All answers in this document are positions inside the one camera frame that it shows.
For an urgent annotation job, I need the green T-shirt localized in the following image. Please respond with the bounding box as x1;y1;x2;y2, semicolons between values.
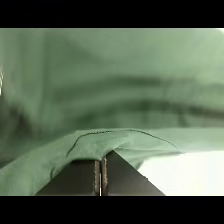
0;28;224;197

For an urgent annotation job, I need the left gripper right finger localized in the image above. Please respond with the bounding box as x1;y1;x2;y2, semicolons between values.
101;149;166;197

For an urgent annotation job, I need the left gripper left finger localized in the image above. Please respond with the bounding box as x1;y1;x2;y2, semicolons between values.
35;159;101;197

